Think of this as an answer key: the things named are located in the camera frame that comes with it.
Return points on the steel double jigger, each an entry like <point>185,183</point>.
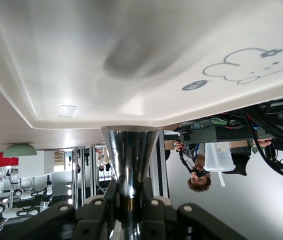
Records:
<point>131,150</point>

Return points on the white cabinet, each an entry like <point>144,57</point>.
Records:
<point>36,163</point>

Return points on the person with curly hair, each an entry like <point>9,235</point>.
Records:
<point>199,183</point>

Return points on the green ceramic bowl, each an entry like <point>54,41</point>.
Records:
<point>20,150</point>

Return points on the black electronics box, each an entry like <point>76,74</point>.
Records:
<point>231,131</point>

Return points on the white rabbit print tray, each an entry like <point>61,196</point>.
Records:
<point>81,50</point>

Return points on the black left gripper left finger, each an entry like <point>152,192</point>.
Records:
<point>94,215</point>

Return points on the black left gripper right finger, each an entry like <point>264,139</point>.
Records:
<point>157,215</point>

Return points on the white drinking straw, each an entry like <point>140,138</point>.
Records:
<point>221,178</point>

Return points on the translucent plastic cup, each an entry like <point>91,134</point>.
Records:
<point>219,157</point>

